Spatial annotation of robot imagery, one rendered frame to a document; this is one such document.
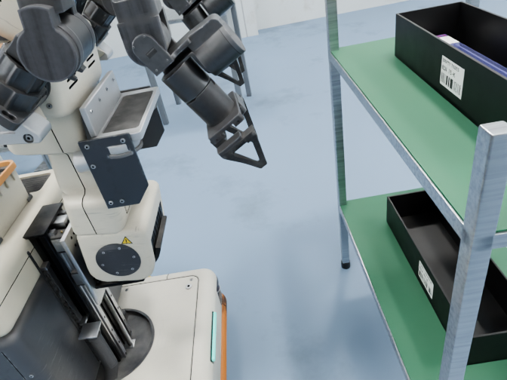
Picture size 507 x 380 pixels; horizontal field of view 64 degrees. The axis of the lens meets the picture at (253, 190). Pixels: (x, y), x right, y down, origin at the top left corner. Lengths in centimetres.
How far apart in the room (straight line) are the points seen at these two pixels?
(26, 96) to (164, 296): 100
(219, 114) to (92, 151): 30
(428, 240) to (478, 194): 91
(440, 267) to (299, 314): 61
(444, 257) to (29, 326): 116
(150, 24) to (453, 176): 51
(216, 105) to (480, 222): 40
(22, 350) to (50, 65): 67
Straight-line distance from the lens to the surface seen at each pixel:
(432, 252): 143
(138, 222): 98
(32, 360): 112
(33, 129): 73
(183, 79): 63
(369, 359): 160
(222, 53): 62
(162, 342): 141
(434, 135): 83
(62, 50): 63
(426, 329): 125
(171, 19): 320
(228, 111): 66
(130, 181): 86
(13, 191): 119
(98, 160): 85
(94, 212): 95
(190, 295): 150
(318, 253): 194
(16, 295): 107
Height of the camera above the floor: 135
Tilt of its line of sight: 34 degrees down
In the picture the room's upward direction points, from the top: 12 degrees counter-clockwise
